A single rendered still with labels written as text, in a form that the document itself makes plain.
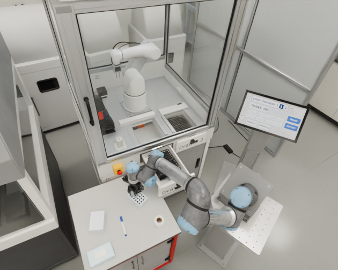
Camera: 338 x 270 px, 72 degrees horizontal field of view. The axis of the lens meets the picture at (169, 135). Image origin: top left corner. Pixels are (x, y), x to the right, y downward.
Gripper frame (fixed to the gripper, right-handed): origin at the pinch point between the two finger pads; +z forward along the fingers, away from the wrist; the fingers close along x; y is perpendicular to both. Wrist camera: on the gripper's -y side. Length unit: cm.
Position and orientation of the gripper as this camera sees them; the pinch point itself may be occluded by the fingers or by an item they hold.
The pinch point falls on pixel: (133, 193)
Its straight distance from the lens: 172.3
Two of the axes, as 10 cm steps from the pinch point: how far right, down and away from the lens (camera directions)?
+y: 7.4, 5.1, -4.4
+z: -0.5, 7.0, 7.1
